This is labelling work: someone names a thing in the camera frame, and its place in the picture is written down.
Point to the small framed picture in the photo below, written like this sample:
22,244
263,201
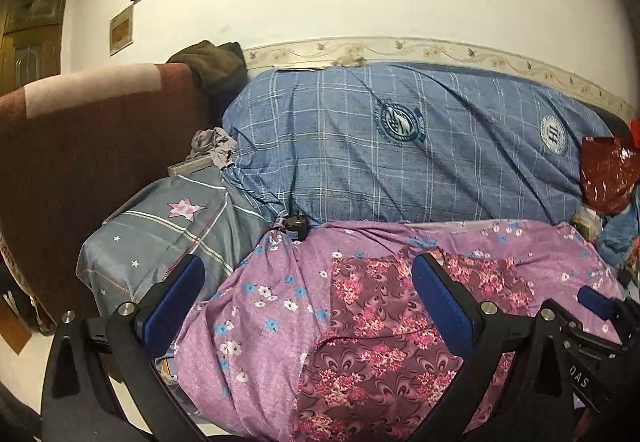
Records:
121,30

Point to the maroon floral garment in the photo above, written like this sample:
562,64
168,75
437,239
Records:
380,347

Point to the wooden door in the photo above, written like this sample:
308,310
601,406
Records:
30,37

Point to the black power plug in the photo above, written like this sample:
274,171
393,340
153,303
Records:
294,224

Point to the blue denim cloth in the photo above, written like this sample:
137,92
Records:
617,237

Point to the grey crumpled cloth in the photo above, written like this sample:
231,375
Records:
212,145

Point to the grey star print pillow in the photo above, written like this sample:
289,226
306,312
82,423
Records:
165,232

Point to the purple floral blanket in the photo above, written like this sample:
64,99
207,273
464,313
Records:
270,347

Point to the pale flat box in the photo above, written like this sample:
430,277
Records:
187,167

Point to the dark olive garment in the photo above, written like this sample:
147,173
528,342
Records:
215,67

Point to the red plastic bag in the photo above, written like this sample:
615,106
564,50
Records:
607,177

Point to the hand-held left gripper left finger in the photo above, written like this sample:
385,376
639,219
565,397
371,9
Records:
172,299

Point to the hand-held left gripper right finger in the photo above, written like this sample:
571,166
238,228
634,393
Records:
440,304

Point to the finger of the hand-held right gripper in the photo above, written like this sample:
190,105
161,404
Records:
595,299

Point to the blue plaid quilt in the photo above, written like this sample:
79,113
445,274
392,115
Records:
350,162

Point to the red-brown upholstered headboard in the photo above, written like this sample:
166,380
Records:
75,162

